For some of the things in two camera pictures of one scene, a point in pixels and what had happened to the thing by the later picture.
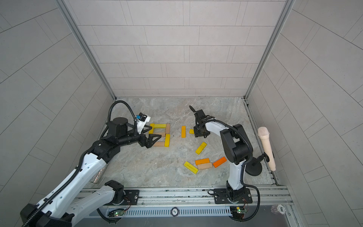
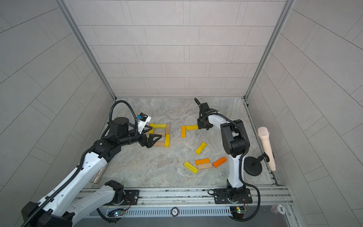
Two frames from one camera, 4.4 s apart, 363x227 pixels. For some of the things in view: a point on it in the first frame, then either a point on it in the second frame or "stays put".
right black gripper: x=196 y=132 → x=200 y=124
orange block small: x=184 y=132 stays put
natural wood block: x=168 y=128 stays put
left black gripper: x=148 y=142 stays put
